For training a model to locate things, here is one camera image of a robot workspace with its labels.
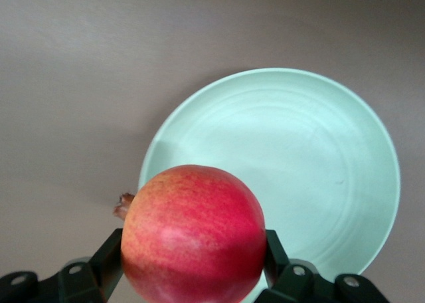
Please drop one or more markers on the red pomegranate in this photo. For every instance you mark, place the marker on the red pomegranate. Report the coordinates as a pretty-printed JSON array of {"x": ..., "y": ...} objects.
[{"x": 192, "y": 233}]

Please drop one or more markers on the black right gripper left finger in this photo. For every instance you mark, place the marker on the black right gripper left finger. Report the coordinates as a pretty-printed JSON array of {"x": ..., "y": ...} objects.
[{"x": 79, "y": 283}]

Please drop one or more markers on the brown table cloth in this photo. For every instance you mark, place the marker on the brown table cloth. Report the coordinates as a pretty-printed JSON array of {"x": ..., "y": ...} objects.
[{"x": 83, "y": 83}]

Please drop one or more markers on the light green plate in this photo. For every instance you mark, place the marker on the light green plate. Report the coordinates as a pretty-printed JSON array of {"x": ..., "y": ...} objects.
[{"x": 282, "y": 143}]

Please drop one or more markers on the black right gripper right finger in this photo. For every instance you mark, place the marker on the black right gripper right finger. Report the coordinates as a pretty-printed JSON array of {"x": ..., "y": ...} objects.
[{"x": 305, "y": 286}]

